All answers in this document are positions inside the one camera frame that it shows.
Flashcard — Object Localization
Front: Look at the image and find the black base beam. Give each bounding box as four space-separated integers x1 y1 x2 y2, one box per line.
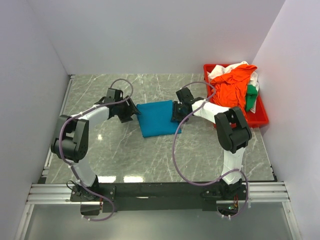
70 181 248 216

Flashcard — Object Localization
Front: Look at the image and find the green t shirt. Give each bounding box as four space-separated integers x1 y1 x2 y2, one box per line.
245 84 259 113

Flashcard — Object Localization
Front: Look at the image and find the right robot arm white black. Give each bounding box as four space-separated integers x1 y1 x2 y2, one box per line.
171 87 252 200

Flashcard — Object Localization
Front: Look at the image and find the blue t shirt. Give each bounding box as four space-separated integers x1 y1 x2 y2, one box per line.
136 100 179 138

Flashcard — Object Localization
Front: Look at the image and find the aluminium rail frame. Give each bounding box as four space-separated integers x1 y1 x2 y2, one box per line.
15 74 301 240

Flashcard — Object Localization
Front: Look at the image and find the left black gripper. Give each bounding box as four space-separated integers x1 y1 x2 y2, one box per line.
115 96 141 123

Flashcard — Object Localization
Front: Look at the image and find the white t shirt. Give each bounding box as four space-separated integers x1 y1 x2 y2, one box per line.
207 60 261 115

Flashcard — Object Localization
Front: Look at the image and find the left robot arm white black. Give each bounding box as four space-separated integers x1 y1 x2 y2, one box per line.
50 88 141 201

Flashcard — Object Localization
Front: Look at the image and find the red plastic bin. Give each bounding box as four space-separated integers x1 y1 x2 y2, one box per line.
203 64 269 128

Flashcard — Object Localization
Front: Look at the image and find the orange t shirt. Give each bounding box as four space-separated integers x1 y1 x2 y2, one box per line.
208 63 257 120

